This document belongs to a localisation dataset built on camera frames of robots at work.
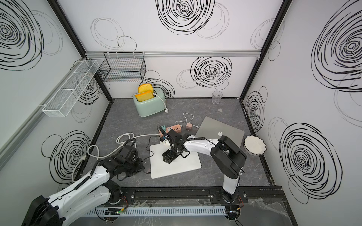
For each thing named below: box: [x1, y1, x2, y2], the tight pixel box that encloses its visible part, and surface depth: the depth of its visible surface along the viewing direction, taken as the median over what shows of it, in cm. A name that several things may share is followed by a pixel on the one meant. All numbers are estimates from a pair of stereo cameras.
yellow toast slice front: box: [135, 90, 155, 102], surface depth 98 cm
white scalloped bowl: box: [243, 135, 267, 155], surface depth 94 cm
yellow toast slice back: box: [138, 83, 154, 94], surface depth 100 cm
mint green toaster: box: [132, 87, 166, 118], surface depth 102 cm
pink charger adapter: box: [185, 122, 193, 131], surface depth 102 cm
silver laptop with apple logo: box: [149, 143, 202, 179], surface depth 84 cm
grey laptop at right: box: [195, 116, 245, 148], surface depth 105 cm
